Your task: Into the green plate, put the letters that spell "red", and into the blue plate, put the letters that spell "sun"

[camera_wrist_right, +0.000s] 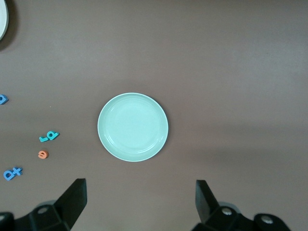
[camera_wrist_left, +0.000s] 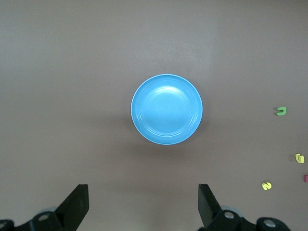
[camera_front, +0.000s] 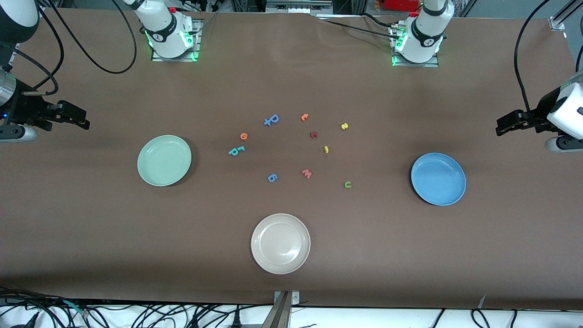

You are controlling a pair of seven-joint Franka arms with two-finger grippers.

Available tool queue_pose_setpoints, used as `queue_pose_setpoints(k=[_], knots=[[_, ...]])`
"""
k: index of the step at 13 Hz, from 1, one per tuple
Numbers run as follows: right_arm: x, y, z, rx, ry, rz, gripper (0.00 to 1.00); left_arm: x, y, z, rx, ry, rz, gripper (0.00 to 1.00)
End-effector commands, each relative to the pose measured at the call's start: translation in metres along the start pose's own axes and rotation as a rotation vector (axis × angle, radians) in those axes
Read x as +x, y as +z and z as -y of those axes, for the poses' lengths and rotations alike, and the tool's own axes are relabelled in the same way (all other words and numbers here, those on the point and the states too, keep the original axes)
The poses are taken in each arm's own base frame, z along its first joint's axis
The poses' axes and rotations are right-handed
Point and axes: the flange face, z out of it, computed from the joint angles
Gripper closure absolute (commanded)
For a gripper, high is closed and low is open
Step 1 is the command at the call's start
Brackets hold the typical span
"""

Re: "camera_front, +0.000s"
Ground mint green plate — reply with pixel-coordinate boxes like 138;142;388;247
137;135;192;187

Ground blue plate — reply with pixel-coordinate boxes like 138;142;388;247
411;153;467;206

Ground red box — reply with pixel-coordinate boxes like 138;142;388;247
383;0;422;12

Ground brown table cover sheet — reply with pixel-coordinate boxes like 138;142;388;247
0;7;583;311

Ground beige plate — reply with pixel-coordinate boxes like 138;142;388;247
251;213;311;275

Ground grey metal box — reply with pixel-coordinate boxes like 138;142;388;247
266;0;333;14

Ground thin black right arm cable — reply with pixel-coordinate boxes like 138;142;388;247
16;46;59;95

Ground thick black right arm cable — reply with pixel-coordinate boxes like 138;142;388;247
39;0;137;74

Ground aluminium frame corner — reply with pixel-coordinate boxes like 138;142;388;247
549;0;583;31

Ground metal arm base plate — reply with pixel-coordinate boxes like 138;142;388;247
152;19;201;62
389;25;440;68

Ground black cable on table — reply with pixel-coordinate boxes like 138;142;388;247
358;11;413;29
317;17;401;41

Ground teal cable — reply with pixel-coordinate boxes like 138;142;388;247
61;299;89;318

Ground aluminium profile post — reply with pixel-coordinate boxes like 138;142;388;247
262;292;292;328

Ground small metal bracket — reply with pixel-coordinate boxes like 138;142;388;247
273;291;300;306

